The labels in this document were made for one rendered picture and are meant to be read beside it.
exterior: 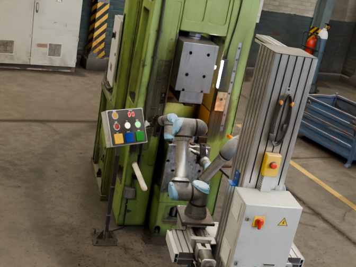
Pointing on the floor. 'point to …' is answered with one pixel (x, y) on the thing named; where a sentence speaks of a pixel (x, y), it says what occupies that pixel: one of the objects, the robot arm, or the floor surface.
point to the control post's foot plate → (98, 239)
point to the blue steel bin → (331, 124)
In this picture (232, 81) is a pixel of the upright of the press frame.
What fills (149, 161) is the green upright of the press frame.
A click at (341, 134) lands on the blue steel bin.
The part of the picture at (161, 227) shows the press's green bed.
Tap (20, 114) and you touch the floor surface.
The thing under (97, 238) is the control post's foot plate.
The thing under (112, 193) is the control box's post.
